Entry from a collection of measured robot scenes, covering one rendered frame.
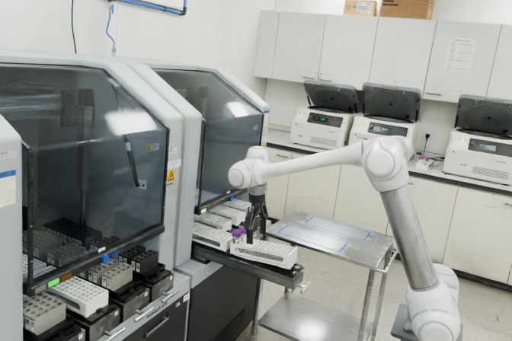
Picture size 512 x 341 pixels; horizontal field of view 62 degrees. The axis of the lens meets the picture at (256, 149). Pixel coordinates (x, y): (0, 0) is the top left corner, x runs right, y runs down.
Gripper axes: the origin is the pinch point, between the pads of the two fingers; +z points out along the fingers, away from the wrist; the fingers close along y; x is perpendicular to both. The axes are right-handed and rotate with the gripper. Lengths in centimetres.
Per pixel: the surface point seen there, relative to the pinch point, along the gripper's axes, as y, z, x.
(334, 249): 31.3, 12.2, -27.6
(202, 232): -3.0, 2.0, 27.5
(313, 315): 55, 65, -11
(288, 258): -5.0, 5.0, -17.8
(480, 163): 229, -4, -93
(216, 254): -6.8, 9.7, 17.1
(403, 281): 193, 97, -44
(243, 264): -6.8, 11.5, 3.0
